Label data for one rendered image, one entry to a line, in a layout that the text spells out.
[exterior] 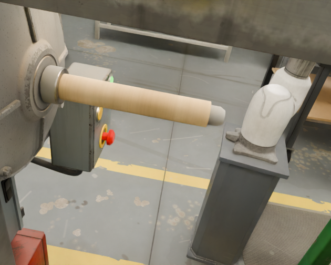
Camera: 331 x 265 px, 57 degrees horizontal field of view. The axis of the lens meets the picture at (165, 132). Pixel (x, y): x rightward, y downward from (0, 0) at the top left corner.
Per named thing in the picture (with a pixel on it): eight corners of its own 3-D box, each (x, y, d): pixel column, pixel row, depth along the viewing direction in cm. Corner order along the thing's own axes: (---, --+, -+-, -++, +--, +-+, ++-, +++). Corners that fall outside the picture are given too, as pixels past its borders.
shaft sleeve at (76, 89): (56, 85, 35) (66, 68, 37) (60, 104, 38) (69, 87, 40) (210, 114, 35) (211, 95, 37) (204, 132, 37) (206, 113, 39)
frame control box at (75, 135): (-17, 187, 71) (-44, 89, 56) (28, 134, 89) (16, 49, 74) (86, 207, 71) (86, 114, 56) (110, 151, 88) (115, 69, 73)
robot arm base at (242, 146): (226, 126, 139) (229, 116, 136) (275, 140, 136) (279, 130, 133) (222, 150, 124) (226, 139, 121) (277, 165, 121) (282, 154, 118)
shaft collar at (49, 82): (35, 81, 34) (51, 57, 37) (43, 109, 38) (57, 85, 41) (53, 84, 34) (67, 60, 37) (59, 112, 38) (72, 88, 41)
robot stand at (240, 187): (194, 217, 183) (225, 121, 143) (239, 231, 180) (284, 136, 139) (186, 257, 161) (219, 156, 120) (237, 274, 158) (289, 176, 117)
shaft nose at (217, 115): (209, 114, 35) (210, 100, 37) (205, 128, 37) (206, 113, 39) (226, 118, 35) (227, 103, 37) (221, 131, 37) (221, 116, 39)
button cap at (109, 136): (96, 146, 75) (96, 133, 72) (101, 136, 78) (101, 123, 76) (111, 149, 75) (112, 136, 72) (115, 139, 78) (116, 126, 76)
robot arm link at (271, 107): (233, 134, 124) (250, 87, 111) (250, 118, 137) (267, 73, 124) (270, 153, 118) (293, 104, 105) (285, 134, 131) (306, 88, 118)
